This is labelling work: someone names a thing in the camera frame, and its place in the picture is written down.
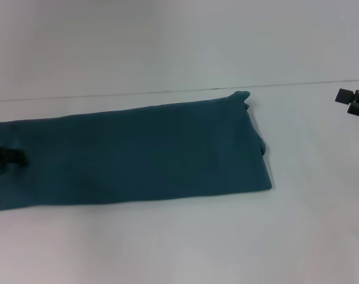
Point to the teal FREE print t-shirt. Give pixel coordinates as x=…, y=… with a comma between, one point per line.
x=137, y=148

